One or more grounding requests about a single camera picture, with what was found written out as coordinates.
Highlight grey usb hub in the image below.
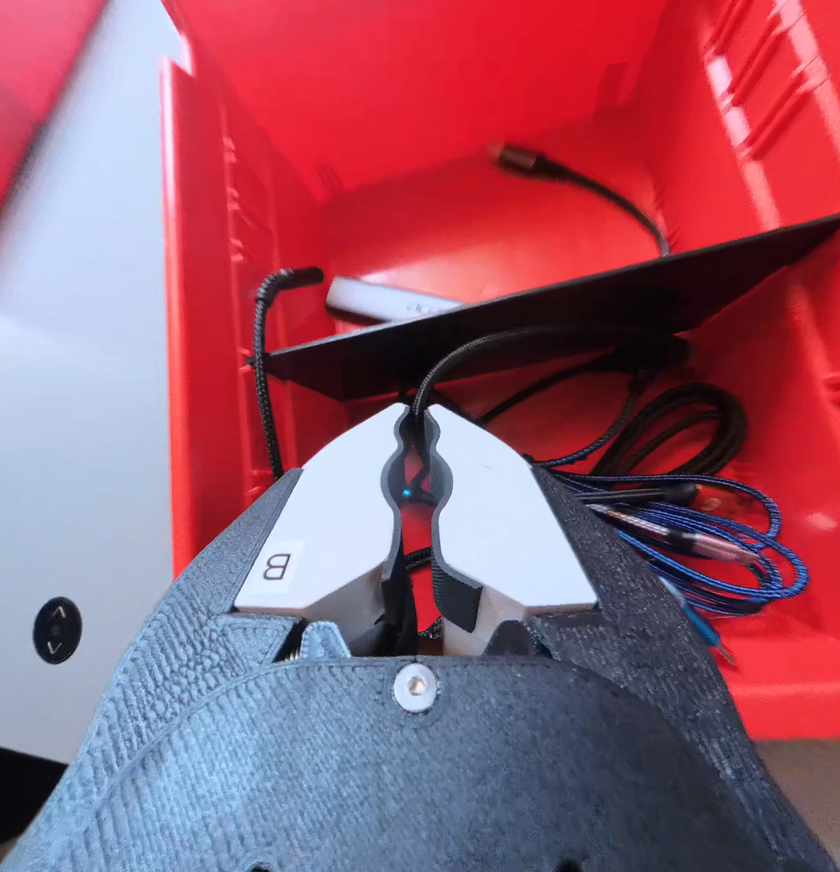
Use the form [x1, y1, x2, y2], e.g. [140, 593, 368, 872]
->
[325, 276, 467, 322]

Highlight black braided usb-c cable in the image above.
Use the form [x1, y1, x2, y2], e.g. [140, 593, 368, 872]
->
[401, 324, 690, 471]

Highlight black desk control button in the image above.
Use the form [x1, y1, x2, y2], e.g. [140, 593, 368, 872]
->
[32, 596, 84, 666]

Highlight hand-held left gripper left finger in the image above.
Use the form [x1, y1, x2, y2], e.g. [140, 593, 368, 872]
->
[232, 402, 417, 658]

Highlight blue braided cable bundle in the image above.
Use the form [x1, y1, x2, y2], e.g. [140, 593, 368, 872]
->
[529, 455, 810, 667]

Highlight black divider panel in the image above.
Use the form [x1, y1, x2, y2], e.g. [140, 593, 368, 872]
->
[265, 210, 840, 404]

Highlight red plastic bin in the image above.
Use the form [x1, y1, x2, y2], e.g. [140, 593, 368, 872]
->
[158, 0, 840, 742]

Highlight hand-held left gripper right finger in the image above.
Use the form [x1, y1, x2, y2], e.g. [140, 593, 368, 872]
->
[424, 402, 603, 658]

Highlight black braided cable coil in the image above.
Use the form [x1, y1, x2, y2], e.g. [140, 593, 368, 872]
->
[474, 368, 749, 478]

